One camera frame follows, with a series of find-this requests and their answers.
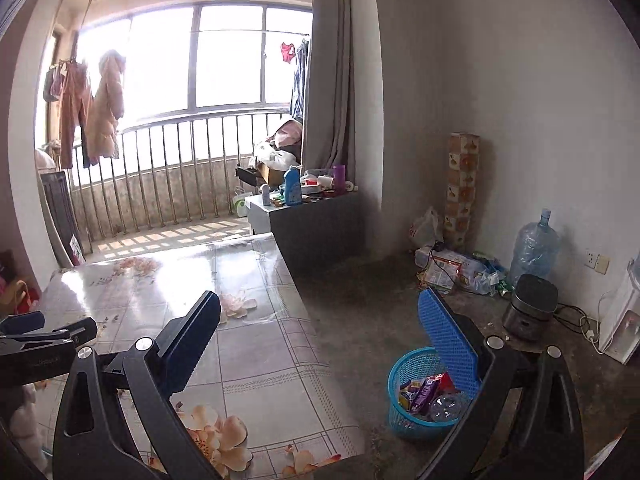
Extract white appliance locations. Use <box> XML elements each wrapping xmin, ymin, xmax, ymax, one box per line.
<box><xmin>597</xmin><ymin>260</ymin><xmax>640</xmax><ymax>366</ymax></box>

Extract blue hanging garment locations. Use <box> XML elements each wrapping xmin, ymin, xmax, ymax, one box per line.
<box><xmin>290</xmin><ymin>39</ymin><xmax>310</xmax><ymax>121</ymax></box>

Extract blue plastic basket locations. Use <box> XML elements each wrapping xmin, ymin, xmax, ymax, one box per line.
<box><xmin>387</xmin><ymin>346</ymin><xmax>483</xmax><ymax>442</ymax></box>

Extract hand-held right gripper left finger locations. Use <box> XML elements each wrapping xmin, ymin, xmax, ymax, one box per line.
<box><xmin>52</xmin><ymin>290</ymin><xmax>223</xmax><ymax>480</ymax></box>

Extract grey cabinet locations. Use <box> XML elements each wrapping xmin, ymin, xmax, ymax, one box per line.
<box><xmin>245</xmin><ymin>192</ymin><xmax>363</xmax><ymax>276</ymax></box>

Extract grey curtain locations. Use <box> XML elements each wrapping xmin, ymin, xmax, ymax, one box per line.
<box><xmin>301</xmin><ymin>0</ymin><xmax>357</xmax><ymax>181</ymax></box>

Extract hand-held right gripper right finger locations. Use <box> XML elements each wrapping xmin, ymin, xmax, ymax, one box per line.
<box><xmin>417</xmin><ymin>287</ymin><xmax>586</xmax><ymax>480</ymax></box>

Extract tall patterned box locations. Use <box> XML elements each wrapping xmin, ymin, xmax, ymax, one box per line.
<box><xmin>444</xmin><ymin>132</ymin><xmax>481</xmax><ymax>251</ymax></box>

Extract person's left hand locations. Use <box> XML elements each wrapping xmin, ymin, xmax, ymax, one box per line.
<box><xmin>9</xmin><ymin>382</ymin><xmax>53</xmax><ymax>458</ymax></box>

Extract dark leaning board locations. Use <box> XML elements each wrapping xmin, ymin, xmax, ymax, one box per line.
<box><xmin>39</xmin><ymin>170</ymin><xmax>88</xmax><ymax>268</ymax></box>

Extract black cable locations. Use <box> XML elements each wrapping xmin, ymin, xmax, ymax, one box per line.
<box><xmin>552</xmin><ymin>302</ymin><xmax>601</xmax><ymax>333</ymax></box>

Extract black box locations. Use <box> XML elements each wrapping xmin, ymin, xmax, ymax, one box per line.
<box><xmin>235</xmin><ymin>166</ymin><xmax>263</xmax><ymax>188</ymax></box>

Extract pile of packaging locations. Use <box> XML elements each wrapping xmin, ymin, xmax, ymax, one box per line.
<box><xmin>415</xmin><ymin>245</ymin><xmax>511</xmax><ymax>296</ymax></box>

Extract metal balcony railing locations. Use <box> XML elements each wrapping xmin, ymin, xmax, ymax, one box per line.
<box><xmin>70</xmin><ymin>107</ymin><xmax>296</xmax><ymax>251</ymax></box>

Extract white plastic bag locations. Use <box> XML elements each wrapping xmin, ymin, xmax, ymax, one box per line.
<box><xmin>409</xmin><ymin>206</ymin><xmax>443</xmax><ymax>248</ymax></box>

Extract crumpled white bag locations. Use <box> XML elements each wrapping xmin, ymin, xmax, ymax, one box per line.
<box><xmin>252</xmin><ymin>142</ymin><xmax>301</xmax><ymax>168</ymax></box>

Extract pink cloth bundle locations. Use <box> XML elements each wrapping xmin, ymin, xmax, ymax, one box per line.
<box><xmin>265</xmin><ymin>120</ymin><xmax>303</xmax><ymax>153</ymax></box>

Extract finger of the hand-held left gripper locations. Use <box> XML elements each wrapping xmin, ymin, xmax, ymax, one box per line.
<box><xmin>0</xmin><ymin>317</ymin><xmax>98</xmax><ymax>356</ymax></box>
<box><xmin>0</xmin><ymin>311</ymin><xmax>47</xmax><ymax>336</ymax></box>

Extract purple snack bag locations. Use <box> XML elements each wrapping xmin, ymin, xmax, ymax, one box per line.
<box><xmin>410</xmin><ymin>375</ymin><xmax>442</xmax><ymax>416</ymax></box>

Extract cardboard box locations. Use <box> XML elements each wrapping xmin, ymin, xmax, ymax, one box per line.
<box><xmin>255</xmin><ymin>157</ymin><xmax>288</xmax><ymax>188</ymax></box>

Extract pink hanging jacket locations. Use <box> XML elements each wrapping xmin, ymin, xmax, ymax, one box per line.
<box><xmin>82</xmin><ymin>50</ymin><xmax>126</xmax><ymax>161</ymax></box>

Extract dark rice cooker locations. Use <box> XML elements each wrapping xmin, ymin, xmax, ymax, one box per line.
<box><xmin>501</xmin><ymin>273</ymin><xmax>559</xmax><ymax>343</ymax></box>

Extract blue detergent bottle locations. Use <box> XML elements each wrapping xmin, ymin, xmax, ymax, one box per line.
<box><xmin>283</xmin><ymin>165</ymin><xmax>304</xmax><ymax>206</ymax></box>

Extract wall socket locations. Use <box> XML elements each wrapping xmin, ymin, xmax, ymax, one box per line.
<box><xmin>584</xmin><ymin>250</ymin><xmax>612</xmax><ymax>275</ymax></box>

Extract green and white paper bag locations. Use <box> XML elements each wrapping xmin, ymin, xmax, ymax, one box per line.
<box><xmin>231</xmin><ymin>187</ymin><xmax>253</xmax><ymax>218</ymax></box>

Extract pink hanging pants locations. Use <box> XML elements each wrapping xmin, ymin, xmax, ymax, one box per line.
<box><xmin>57</xmin><ymin>60</ymin><xmax>93</xmax><ymax>168</ymax></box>

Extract white charger cable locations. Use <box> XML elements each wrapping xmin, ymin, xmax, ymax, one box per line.
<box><xmin>580</xmin><ymin>290</ymin><xmax>616</xmax><ymax>346</ymax></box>

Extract grey hanging garment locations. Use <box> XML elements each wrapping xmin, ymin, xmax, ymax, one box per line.
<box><xmin>42</xmin><ymin>65</ymin><xmax>63</xmax><ymax>103</ymax></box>

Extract window frame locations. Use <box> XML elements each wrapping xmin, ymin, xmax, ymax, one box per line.
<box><xmin>75</xmin><ymin>2</ymin><xmax>313</xmax><ymax>126</ymax></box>

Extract large blue water jug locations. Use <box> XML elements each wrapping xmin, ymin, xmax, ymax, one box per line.
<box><xmin>506</xmin><ymin>208</ymin><xmax>561</xmax><ymax>291</ymax></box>

